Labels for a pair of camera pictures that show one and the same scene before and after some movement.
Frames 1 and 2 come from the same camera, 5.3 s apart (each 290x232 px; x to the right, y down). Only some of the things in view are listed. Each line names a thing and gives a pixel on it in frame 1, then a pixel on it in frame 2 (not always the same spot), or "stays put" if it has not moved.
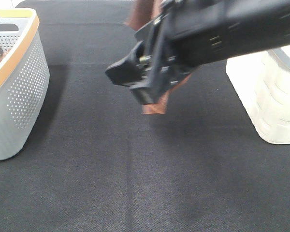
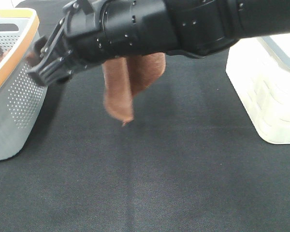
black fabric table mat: [97, 163] stays put
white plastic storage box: [268, 84] stays put
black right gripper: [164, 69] -> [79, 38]
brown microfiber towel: [141, 13] -> [125, 77]
